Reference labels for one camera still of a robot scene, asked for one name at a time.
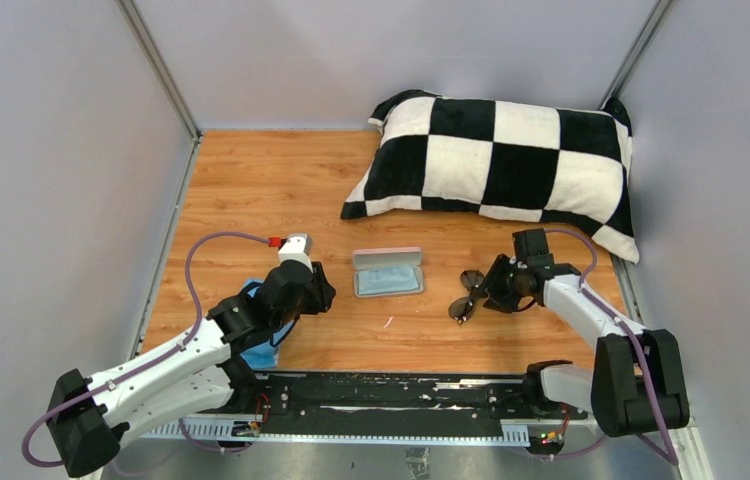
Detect blue patterned pouch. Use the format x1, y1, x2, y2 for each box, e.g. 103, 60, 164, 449
241, 278, 296, 370

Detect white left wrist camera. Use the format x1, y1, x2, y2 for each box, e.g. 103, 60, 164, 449
278, 233, 313, 272

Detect black white checkered pillow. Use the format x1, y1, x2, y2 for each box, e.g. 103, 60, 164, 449
340, 90, 640, 263

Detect pink glasses case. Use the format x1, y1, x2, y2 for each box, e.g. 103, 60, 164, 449
352, 247, 425, 298

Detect dark aviator sunglasses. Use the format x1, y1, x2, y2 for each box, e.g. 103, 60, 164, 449
448, 270, 487, 326

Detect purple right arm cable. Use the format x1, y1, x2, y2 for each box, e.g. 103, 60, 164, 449
543, 227, 681, 466

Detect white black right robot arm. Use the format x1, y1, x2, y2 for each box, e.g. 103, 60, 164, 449
463, 229, 690, 437

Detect light blue cleaning cloth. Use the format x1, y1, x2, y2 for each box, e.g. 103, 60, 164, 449
357, 265, 420, 296

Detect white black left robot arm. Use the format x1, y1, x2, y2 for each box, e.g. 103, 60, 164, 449
44, 258, 336, 478

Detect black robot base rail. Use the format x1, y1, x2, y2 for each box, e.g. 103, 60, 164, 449
143, 368, 698, 458

